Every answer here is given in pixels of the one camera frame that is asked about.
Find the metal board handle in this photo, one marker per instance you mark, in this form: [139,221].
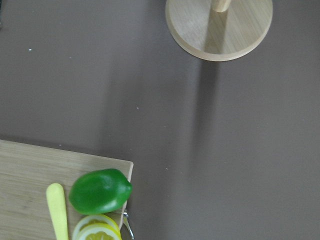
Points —
[127,224]

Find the bamboo cutting board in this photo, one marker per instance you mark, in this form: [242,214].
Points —
[25,173]

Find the lower stacked lemon slice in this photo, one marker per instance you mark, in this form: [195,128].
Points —
[92,219]

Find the upper lemon slice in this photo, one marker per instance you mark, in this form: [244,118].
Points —
[98,231]

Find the green lime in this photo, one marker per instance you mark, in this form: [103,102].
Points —
[100,192]

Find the wooden mug tree stand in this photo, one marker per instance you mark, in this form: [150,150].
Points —
[218,30]

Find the yellow plastic knife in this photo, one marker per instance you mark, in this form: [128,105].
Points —
[56,203]

